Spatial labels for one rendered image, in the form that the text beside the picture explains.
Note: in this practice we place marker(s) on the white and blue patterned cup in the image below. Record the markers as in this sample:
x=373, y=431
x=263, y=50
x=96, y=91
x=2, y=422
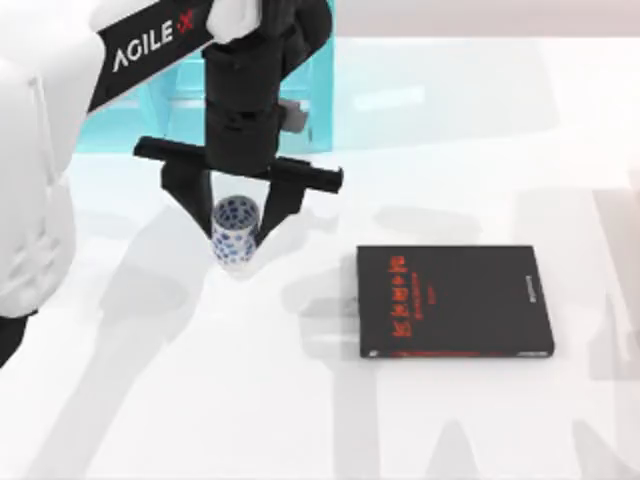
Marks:
x=233, y=235

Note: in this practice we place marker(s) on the black book with red lettering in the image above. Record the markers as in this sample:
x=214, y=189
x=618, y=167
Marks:
x=450, y=300

